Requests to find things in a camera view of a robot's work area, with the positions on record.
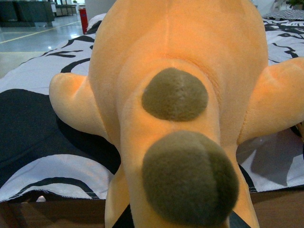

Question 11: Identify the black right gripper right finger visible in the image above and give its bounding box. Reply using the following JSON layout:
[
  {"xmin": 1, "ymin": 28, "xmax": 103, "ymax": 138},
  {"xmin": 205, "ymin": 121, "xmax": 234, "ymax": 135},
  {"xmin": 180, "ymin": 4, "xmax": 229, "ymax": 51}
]
[{"xmin": 229, "ymin": 211, "xmax": 247, "ymax": 228}]

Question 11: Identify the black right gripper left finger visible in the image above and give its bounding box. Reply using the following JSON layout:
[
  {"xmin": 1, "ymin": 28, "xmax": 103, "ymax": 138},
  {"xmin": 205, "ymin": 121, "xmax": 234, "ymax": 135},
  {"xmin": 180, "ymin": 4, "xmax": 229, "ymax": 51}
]
[{"xmin": 113, "ymin": 205, "xmax": 133, "ymax": 228}]

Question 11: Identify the orange plush dinosaur toy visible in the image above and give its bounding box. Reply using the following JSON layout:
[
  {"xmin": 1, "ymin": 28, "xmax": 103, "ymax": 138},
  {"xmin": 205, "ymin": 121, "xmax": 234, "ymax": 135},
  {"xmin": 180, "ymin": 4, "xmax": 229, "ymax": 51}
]
[{"xmin": 49, "ymin": 0, "xmax": 304, "ymax": 228}]

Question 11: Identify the black and white patterned sheet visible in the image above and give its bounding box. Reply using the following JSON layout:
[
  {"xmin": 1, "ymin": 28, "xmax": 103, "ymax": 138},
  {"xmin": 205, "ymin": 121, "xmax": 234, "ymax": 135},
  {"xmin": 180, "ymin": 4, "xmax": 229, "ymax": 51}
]
[{"xmin": 0, "ymin": 15, "xmax": 304, "ymax": 201}]

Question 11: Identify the red fire extinguisher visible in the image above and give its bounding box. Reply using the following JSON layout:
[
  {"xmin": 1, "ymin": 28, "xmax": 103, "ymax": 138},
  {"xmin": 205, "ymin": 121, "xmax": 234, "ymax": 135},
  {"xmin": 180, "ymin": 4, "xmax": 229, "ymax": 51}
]
[{"xmin": 79, "ymin": 8, "xmax": 88, "ymax": 34}]

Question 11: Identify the dark grey background cabinet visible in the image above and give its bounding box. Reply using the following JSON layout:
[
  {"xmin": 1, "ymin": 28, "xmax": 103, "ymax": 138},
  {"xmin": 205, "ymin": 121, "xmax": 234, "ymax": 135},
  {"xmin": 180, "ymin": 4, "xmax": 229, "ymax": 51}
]
[{"xmin": 0, "ymin": 0, "xmax": 55, "ymax": 27}]

